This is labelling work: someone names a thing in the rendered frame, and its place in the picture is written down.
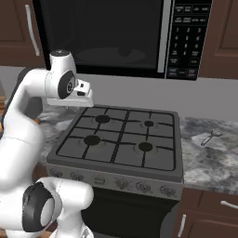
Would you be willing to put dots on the brown wall cupboard door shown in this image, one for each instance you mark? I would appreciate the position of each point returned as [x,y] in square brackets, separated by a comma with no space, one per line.
[14,31]
[221,37]

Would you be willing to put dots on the black microwave door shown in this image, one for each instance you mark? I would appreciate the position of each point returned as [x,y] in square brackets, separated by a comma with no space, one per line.
[102,31]

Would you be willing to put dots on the black oven door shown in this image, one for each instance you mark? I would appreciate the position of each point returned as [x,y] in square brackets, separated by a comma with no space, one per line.
[130,217]

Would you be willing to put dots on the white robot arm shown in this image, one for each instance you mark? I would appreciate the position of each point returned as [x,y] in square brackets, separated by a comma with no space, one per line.
[18,145]

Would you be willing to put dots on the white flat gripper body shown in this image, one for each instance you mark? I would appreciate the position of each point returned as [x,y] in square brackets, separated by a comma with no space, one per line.
[69,101]

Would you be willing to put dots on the black microwave oven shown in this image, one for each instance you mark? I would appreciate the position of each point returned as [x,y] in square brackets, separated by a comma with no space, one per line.
[186,40]

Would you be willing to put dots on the brown base cupboard door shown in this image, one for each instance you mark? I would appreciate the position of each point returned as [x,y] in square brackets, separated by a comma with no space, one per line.
[207,227]

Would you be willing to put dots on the grey hob knob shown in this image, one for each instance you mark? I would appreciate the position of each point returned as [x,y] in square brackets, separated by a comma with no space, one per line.
[56,172]
[143,187]
[167,190]
[76,176]
[122,183]

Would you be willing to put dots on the grey metal spatula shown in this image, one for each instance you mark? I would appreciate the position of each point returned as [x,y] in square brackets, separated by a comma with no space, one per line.
[208,138]

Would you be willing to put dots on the brown drawer front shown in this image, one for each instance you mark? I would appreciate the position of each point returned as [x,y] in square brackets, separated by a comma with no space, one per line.
[217,203]

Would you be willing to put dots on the grey gas hob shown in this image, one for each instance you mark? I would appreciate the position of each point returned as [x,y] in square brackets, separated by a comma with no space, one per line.
[124,136]

